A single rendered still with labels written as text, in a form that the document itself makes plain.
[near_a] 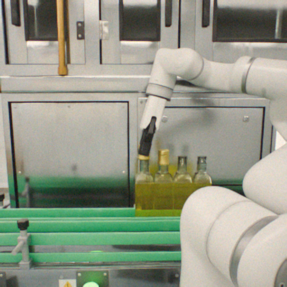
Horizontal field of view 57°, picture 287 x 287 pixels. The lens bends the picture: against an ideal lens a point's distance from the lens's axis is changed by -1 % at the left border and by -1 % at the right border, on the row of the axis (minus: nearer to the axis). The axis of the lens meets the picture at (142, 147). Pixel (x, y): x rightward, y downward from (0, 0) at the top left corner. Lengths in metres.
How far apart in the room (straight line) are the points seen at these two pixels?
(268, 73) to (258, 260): 0.42
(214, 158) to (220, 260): 0.67
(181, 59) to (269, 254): 0.52
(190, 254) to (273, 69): 0.41
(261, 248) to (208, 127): 0.69
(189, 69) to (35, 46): 0.56
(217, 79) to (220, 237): 0.53
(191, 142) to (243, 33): 0.42
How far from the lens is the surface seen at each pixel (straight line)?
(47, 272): 0.79
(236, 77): 0.65
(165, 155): 0.79
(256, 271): 0.30
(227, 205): 0.34
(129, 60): 0.97
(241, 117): 0.98
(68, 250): 0.77
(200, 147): 0.95
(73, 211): 0.90
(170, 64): 0.73
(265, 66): 0.64
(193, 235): 0.37
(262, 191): 0.40
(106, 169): 0.98
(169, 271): 0.76
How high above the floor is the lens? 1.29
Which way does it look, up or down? 9 degrees down
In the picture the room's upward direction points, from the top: straight up
